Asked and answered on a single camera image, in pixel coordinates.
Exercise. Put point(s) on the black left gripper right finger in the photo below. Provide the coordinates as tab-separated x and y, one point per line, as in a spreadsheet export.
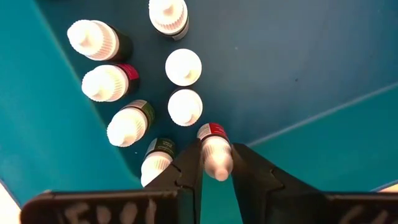
264	193

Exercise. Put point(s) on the small black food coloring bottle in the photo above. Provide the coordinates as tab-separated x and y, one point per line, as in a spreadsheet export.
185	107

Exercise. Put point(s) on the blue plastic bin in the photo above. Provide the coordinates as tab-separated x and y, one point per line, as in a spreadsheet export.
280	46

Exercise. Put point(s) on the small dark green coloring bottle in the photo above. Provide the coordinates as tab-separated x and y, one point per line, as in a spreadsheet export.
154	165
93	40

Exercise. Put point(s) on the small blue food coloring bottle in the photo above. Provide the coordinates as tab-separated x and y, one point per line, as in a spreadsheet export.
183	67

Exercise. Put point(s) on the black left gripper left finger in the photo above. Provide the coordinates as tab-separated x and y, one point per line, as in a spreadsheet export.
124	208

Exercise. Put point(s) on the small red food coloring bottle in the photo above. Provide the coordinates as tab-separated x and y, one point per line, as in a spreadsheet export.
105	82
214	152

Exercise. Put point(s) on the small purple food coloring bottle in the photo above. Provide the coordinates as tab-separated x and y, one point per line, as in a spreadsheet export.
168	17

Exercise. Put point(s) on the small olive green coloring bottle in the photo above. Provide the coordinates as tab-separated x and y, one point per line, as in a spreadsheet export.
129	124

